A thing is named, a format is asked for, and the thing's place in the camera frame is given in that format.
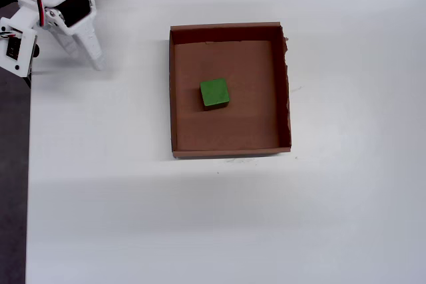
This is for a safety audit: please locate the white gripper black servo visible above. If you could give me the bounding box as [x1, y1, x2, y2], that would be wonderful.
[12, 0, 108, 72]

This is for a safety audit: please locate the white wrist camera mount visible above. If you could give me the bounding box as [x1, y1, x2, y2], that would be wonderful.
[0, 6, 41, 78]

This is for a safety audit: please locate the green cube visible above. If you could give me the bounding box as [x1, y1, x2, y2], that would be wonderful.
[199, 78, 232, 112]

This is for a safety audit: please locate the brown cardboard box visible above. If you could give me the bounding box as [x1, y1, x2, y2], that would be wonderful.
[168, 21, 294, 160]

